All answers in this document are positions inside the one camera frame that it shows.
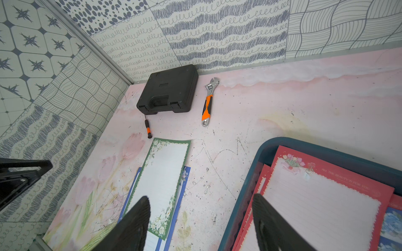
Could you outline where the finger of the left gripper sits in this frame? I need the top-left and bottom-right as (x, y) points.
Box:
(1, 158), (53, 210)

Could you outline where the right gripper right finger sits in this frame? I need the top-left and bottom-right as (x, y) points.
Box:
(252, 194), (315, 251)

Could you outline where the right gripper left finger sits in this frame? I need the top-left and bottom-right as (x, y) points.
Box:
(93, 196), (151, 251)

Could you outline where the blue floral stationery paper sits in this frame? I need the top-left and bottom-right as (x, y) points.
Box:
(160, 166), (191, 251)
(118, 167), (162, 251)
(378, 207), (402, 251)

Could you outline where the red bordered stationery paper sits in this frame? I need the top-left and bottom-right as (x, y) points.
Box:
(220, 162), (402, 251)
(257, 146), (394, 251)

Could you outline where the green floral stationery paper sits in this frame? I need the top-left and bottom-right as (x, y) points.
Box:
(124, 138), (191, 240)

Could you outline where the teal plastic storage box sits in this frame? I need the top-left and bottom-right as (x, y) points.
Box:
(218, 137), (402, 251)

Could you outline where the small orange black screwdriver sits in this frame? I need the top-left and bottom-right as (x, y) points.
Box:
(144, 115), (153, 139)

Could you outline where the black plastic tool case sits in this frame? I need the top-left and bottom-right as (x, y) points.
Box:
(137, 64), (198, 115)

